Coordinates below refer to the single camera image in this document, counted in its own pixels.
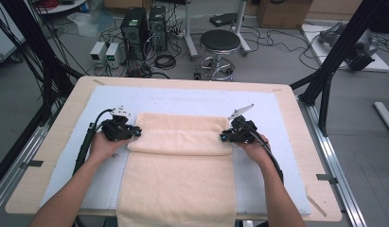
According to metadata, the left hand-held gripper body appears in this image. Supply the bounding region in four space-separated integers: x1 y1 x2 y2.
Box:
101 105 139 142

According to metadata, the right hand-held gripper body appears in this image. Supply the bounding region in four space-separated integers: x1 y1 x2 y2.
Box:
226 103 259 145

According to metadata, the cream towel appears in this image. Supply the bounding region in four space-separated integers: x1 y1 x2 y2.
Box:
115 112 238 227

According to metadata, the person's left hand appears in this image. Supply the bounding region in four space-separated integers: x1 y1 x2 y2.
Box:
87 131 132 165

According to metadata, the person's right hand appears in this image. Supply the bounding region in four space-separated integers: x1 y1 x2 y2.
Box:
235 134 272 169

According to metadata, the white foam mat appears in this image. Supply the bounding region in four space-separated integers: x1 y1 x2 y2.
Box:
39 85 312 217

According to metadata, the wooden table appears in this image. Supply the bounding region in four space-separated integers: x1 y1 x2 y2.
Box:
5 75 343 223

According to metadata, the white power supply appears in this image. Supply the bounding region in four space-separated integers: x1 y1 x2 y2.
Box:
105 42 124 69
90 41 108 65

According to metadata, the black tape strip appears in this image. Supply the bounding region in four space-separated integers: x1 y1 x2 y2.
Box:
20 160 44 169
316 173 338 184

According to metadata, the black round stool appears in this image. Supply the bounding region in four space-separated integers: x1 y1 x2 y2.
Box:
194 29 242 81

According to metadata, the large black computer tower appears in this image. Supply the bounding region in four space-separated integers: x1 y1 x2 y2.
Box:
120 7 150 61

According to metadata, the white desk leg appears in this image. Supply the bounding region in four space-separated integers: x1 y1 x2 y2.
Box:
233 0 252 56
184 0 200 61

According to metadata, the slim black computer tower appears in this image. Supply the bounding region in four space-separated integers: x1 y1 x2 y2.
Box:
148 5 168 51

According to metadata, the clear plastic bag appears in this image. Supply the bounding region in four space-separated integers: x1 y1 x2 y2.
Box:
67 11 115 37

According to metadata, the black flat device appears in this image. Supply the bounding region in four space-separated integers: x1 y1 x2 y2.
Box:
209 12 239 27

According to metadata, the white floor board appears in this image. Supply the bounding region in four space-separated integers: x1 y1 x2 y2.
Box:
301 23 389 73

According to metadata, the cardboard box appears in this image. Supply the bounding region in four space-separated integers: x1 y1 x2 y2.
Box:
256 0 313 30

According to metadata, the grey machine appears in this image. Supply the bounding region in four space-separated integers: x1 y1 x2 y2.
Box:
318 22 345 45

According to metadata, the round white table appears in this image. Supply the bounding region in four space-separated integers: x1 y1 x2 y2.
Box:
34 0 89 15

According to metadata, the black machine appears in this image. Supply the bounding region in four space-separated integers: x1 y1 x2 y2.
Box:
347 32 380 72

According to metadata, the white tube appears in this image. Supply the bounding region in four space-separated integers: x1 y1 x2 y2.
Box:
373 101 389 137

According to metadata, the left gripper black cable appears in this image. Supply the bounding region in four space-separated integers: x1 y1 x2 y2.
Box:
72 108 115 176

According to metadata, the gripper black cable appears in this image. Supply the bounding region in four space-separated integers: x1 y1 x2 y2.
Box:
245 122 285 185
72 108 115 176

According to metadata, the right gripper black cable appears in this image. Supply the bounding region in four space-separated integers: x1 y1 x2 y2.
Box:
245 122 285 185

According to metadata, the coil of black cable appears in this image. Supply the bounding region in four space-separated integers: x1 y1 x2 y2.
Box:
153 54 177 70

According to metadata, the aluminium rail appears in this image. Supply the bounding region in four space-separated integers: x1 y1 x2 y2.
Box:
297 94 368 227
0 103 62 216

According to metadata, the black frame with cables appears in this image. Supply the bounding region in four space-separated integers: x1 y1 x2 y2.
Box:
0 0 84 127

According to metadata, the black metal frame strut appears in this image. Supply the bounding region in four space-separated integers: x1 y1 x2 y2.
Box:
290 0 389 137

